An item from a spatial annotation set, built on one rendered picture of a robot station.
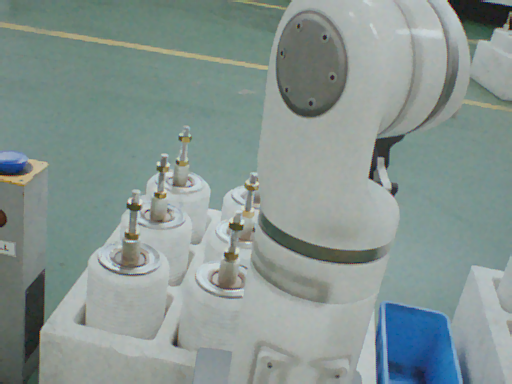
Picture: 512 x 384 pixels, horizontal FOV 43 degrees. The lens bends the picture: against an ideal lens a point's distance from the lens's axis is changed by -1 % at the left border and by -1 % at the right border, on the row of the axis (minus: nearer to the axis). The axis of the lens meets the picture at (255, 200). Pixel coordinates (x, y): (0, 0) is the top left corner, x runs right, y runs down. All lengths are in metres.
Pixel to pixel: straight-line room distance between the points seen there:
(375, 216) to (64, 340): 0.48
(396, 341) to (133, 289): 0.49
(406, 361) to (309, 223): 0.75
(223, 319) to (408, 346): 0.44
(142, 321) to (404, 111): 0.50
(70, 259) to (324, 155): 0.93
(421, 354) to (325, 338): 0.69
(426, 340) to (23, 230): 0.64
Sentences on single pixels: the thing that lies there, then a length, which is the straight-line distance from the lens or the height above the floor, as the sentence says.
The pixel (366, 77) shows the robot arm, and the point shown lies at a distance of 0.35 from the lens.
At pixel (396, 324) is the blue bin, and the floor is 0.08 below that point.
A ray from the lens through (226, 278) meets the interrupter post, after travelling 0.76.
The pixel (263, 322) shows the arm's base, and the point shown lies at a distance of 0.45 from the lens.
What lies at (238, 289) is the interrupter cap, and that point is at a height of 0.25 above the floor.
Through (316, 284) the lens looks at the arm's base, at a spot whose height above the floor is 0.45.
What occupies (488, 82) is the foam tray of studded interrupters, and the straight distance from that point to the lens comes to 3.25.
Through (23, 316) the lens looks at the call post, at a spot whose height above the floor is 0.12.
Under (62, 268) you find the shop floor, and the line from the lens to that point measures 1.24.
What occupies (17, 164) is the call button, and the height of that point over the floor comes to 0.33.
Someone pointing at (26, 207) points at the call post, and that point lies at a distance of 0.84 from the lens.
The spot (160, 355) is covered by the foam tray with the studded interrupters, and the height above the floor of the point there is 0.18.
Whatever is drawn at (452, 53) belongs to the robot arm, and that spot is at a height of 0.60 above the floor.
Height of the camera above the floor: 0.67
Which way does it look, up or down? 25 degrees down
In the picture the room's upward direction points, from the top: 10 degrees clockwise
